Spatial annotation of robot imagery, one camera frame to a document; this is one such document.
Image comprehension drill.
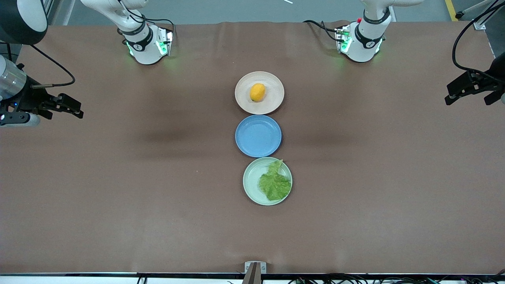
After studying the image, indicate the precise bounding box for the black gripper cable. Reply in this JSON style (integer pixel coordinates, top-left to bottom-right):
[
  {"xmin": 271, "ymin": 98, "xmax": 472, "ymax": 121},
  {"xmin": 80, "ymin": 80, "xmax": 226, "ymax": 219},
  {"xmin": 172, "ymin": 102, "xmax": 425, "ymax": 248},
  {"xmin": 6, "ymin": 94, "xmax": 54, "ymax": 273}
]
[
  {"xmin": 31, "ymin": 44, "xmax": 76, "ymax": 88},
  {"xmin": 452, "ymin": 0, "xmax": 505, "ymax": 77}
]

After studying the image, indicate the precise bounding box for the yellow lemon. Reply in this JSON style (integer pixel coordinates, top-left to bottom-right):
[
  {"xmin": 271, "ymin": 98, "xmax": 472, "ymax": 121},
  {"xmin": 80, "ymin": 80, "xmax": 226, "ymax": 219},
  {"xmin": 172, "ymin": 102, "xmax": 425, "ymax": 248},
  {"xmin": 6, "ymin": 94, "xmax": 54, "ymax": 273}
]
[{"xmin": 249, "ymin": 83, "xmax": 267, "ymax": 103}]

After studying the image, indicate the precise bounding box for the brown table cover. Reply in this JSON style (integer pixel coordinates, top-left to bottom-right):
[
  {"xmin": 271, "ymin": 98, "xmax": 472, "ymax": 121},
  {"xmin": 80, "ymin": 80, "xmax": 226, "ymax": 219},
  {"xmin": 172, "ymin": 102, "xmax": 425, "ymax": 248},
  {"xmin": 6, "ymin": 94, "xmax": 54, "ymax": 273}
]
[{"xmin": 0, "ymin": 21, "xmax": 505, "ymax": 275}]

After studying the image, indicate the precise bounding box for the grey stand leg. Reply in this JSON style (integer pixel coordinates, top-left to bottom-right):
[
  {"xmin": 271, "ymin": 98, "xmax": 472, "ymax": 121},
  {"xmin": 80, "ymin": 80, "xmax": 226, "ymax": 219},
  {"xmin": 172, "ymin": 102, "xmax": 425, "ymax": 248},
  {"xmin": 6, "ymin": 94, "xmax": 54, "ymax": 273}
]
[{"xmin": 455, "ymin": 0, "xmax": 494, "ymax": 20}]

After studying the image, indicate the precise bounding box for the green lettuce leaf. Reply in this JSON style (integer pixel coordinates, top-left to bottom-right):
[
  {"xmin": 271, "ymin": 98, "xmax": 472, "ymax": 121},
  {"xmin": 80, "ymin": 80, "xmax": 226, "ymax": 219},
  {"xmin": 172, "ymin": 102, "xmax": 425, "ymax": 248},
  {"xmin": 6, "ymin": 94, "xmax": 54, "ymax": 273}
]
[{"xmin": 258, "ymin": 159, "xmax": 292, "ymax": 202}]

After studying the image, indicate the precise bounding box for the black right arm base cable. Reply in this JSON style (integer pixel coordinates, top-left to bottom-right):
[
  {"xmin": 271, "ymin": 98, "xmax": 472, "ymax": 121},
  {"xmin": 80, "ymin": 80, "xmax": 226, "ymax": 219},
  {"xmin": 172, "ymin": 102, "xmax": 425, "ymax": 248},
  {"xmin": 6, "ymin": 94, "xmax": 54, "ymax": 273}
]
[{"xmin": 118, "ymin": 0, "xmax": 175, "ymax": 36}]

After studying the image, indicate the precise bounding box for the black left arm base cable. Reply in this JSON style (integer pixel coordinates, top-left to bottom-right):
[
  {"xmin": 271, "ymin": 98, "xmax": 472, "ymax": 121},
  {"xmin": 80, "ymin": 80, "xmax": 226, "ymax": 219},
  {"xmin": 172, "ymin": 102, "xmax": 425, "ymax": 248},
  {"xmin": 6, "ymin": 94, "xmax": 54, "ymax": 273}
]
[{"xmin": 303, "ymin": 19, "xmax": 340, "ymax": 42}]

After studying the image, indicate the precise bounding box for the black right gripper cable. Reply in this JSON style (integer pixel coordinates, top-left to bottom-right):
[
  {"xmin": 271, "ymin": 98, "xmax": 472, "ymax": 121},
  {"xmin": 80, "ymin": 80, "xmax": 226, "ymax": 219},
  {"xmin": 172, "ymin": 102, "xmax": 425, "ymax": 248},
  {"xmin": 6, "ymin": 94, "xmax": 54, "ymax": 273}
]
[{"xmin": 31, "ymin": 44, "xmax": 76, "ymax": 88}]

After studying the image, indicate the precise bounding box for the aluminium frame post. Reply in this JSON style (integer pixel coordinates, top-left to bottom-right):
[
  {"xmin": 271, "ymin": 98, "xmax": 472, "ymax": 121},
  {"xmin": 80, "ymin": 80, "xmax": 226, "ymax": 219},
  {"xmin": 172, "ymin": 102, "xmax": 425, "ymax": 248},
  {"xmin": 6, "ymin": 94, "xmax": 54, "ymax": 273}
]
[
  {"xmin": 473, "ymin": 0, "xmax": 505, "ymax": 30},
  {"xmin": 43, "ymin": 0, "xmax": 64, "ymax": 25}
]

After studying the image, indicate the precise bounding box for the metal table edge bracket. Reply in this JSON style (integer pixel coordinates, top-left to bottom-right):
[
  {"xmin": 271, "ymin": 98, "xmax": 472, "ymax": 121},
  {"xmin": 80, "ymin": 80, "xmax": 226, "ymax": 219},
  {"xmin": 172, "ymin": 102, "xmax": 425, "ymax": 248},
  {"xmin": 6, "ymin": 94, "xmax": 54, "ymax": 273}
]
[{"xmin": 244, "ymin": 261, "xmax": 267, "ymax": 274}]

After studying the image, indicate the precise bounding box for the pale green round plate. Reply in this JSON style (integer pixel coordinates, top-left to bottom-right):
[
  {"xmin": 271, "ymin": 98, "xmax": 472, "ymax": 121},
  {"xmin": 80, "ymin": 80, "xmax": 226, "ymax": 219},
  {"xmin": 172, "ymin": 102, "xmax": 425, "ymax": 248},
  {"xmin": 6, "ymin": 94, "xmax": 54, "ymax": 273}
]
[{"xmin": 243, "ymin": 157, "xmax": 293, "ymax": 206}]

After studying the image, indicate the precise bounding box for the beige round plate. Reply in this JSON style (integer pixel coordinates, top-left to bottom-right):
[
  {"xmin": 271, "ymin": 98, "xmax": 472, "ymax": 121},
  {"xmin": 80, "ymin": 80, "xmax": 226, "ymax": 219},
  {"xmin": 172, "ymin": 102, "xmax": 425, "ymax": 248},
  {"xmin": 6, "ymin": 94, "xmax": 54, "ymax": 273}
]
[{"xmin": 235, "ymin": 71, "xmax": 285, "ymax": 115}]

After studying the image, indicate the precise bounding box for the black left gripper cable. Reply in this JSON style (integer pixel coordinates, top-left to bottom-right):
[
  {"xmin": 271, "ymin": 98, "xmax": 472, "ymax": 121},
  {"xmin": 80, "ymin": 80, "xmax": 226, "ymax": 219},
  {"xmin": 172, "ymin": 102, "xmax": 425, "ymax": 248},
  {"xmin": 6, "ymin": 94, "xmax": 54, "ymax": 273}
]
[{"xmin": 452, "ymin": 0, "xmax": 505, "ymax": 77}]

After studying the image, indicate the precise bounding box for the brown camera post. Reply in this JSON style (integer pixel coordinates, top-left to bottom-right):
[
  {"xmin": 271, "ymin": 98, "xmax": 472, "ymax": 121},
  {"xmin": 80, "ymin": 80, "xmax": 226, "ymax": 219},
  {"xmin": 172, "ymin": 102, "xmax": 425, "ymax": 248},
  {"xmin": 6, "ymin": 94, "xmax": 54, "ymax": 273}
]
[{"xmin": 241, "ymin": 263, "xmax": 262, "ymax": 284}]

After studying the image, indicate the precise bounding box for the black arm base cable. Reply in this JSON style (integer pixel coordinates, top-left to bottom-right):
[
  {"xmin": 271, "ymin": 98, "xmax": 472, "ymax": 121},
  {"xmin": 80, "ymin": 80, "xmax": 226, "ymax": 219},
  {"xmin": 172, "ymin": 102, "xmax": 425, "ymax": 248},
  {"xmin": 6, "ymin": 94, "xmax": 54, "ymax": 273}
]
[
  {"xmin": 118, "ymin": 0, "xmax": 175, "ymax": 36},
  {"xmin": 303, "ymin": 19, "xmax": 340, "ymax": 42}
]

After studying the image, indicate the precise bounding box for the blue round plate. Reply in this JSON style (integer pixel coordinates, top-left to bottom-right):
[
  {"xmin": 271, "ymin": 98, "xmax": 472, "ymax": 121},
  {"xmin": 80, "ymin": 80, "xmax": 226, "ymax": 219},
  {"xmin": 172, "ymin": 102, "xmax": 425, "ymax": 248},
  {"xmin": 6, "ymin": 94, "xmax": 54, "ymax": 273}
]
[{"xmin": 235, "ymin": 115, "xmax": 282, "ymax": 158}]

